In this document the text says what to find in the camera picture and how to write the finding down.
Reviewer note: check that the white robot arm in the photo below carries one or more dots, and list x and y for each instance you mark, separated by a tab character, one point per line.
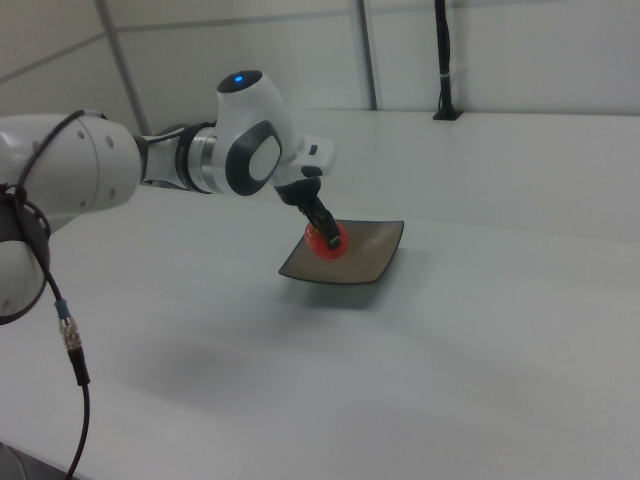
75	160

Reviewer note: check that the black clamp pole mount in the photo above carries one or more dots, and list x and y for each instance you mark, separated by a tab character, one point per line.
445	75

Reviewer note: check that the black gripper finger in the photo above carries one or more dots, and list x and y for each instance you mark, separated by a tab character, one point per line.
310	197
314	219

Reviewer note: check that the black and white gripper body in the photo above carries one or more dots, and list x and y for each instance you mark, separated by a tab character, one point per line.
315	151

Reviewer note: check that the square brown ceramic plate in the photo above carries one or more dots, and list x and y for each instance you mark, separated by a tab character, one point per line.
367	250

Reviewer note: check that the red apple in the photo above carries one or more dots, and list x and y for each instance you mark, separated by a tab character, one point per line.
325	247

